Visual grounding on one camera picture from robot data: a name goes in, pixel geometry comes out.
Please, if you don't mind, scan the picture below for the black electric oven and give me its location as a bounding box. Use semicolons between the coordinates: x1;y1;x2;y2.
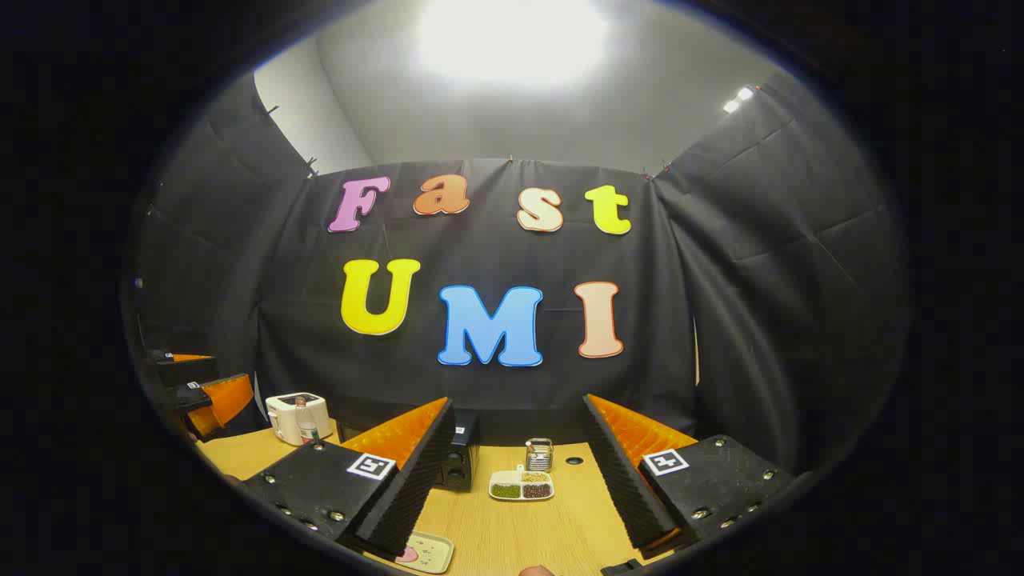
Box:
436;409;482;493

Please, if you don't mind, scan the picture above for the white divided plate with beans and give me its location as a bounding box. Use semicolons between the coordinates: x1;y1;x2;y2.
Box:
489;469;555;502

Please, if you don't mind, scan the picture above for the white toaster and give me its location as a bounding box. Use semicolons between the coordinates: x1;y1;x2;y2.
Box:
265;392;333;446

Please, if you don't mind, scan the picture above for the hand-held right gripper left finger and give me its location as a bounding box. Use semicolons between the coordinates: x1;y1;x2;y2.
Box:
240;396;457;561

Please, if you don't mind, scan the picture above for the beige food tray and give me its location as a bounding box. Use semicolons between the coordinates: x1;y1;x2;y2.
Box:
390;530;455;575

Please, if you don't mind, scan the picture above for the black backdrop cloth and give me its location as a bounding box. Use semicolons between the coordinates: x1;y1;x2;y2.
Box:
128;68;913;481

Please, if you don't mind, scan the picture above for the clear plastic bottle red label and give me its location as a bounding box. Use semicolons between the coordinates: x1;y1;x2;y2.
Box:
295;398;321;446

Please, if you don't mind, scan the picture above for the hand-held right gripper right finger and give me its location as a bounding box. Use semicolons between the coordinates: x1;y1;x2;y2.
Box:
582;394;797;561

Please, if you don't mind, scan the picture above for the ceiling light panel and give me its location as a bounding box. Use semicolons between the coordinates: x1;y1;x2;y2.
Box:
416;0;610;85

